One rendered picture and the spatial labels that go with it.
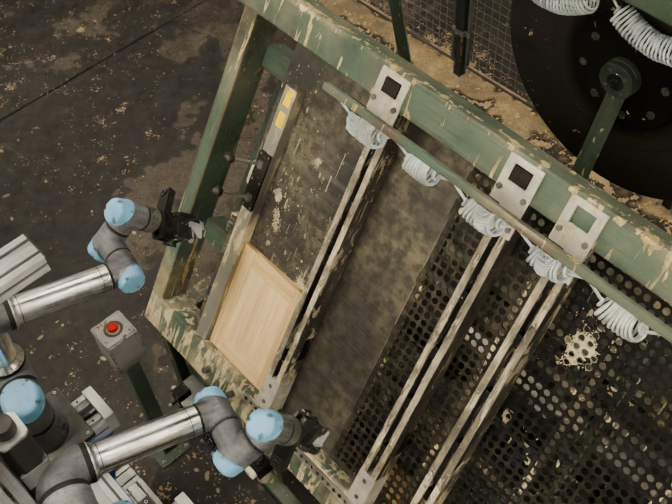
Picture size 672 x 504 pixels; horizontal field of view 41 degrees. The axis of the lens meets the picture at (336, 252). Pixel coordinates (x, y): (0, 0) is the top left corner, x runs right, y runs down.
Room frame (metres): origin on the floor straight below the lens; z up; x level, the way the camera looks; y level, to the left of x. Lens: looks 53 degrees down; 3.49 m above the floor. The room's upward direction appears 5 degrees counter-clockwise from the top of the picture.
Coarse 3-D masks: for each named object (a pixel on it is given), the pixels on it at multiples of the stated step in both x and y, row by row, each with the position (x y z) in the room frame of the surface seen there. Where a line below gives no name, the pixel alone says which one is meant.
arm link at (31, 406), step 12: (12, 384) 1.32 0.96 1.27; (24, 384) 1.32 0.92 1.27; (36, 384) 1.32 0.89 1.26; (0, 396) 1.29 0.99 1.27; (12, 396) 1.29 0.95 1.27; (24, 396) 1.28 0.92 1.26; (36, 396) 1.28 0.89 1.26; (12, 408) 1.25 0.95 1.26; (24, 408) 1.25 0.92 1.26; (36, 408) 1.25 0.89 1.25; (48, 408) 1.28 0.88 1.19; (24, 420) 1.23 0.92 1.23; (36, 420) 1.24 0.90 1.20; (48, 420) 1.26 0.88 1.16; (36, 432) 1.23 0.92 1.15
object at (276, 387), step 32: (384, 96) 1.72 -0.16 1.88; (352, 128) 1.61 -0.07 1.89; (384, 160) 1.67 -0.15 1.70; (352, 192) 1.64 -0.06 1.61; (352, 224) 1.59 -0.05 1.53; (320, 256) 1.57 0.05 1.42; (320, 288) 1.51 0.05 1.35; (320, 320) 1.49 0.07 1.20; (288, 352) 1.43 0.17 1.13; (288, 384) 1.40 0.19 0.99
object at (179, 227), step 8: (176, 216) 1.70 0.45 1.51; (160, 224) 1.64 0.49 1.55; (168, 224) 1.66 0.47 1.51; (176, 224) 1.67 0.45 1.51; (184, 224) 1.68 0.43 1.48; (160, 232) 1.62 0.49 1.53; (168, 232) 1.65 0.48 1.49; (176, 232) 1.65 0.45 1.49; (184, 232) 1.66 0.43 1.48; (160, 240) 1.62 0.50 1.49; (168, 240) 1.63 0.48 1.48; (176, 240) 1.65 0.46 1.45; (184, 240) 1.65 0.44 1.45
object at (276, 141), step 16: (304, 96) 1.98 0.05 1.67; (288, 112) 1.94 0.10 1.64; (272, 128) 1.95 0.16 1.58; (288, 128) 1.93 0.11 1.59; (272, 144) 1.92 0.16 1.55; (272, 160) 1.89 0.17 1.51; (272, 176) 1.88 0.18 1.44; (256, 208) 1.83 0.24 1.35; (240, 224) 1.82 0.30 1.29; (240, 240) 1.79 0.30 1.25; (224, 256) 1.79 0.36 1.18; (240, 256) 1.78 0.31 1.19; (224, 272) 1.76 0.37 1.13; (224, 288) 1.72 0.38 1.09; (208, 304) 1.72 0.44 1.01; (208, 320) 1.68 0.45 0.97; (208, 336) 1.66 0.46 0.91
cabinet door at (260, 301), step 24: (240, 264) 1.76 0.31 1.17; (264, 264) 1.71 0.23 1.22; (240, 288) 1.71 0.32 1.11; (264, 288) 1.66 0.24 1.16; (288, 288) 1.61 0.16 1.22; (240, 312) 1.66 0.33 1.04; (264, 312) 1.61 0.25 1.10; (288, 312) 1.56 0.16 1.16; (216, 336) 1.65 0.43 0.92; (240, 336) 1.60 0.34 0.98; (264, 336) 1.56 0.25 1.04; (240, 360) 1.55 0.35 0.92; (264, 360) 1.50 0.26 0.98
